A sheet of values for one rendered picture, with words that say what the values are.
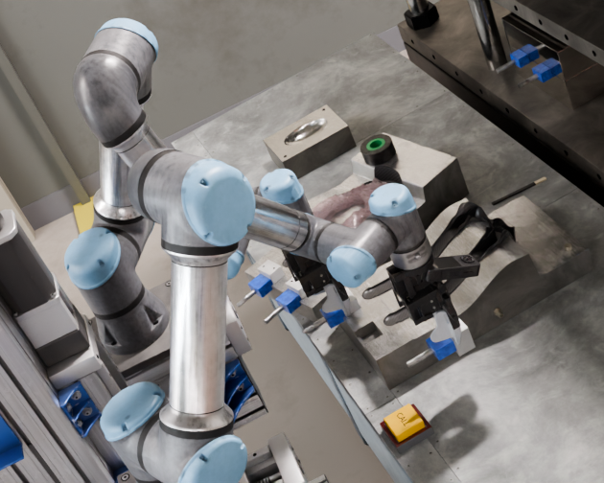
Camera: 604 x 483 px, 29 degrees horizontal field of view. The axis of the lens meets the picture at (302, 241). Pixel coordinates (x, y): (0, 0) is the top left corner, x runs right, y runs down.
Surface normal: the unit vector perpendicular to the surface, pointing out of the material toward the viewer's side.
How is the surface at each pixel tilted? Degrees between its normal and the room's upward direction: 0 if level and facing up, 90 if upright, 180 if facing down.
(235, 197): 84
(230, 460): 96
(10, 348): 90
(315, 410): 0
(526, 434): 0
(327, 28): 90
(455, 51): 0
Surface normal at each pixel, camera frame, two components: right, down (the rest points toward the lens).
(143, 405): -0.43, -0.76
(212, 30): 0.28, 0.51
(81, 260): -0.36, -0.65
